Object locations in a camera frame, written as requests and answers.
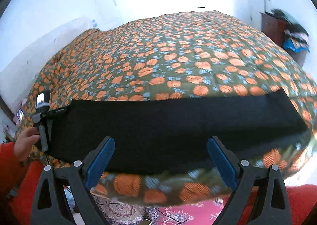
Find brown laundry basket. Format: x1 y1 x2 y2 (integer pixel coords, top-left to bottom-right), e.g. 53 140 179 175
291 49 310 67

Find pile of mixed clothes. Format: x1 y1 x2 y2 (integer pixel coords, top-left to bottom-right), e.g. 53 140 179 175
271 9 310 53

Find brown wooden cabinet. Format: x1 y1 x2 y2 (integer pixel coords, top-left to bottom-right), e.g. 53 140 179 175
260 12 289 48

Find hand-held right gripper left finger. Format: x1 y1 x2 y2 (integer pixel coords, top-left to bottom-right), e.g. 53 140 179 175
30 136 116 225

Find pink patterned rug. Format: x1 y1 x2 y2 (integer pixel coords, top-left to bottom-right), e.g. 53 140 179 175
92 194 234 225

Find red fleece garment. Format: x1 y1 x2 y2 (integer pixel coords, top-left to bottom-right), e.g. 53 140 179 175
10 161 317 225

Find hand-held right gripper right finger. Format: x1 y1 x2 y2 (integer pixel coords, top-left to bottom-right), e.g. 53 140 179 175
207 136 293 225

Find black pants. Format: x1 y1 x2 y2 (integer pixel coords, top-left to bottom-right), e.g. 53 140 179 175
46 89 310 175

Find orange floral green blanket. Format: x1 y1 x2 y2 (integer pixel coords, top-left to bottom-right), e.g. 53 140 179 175
13 11 317 206

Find person's left hand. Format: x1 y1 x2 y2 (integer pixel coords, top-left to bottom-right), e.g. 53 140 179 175
13 127 40 161

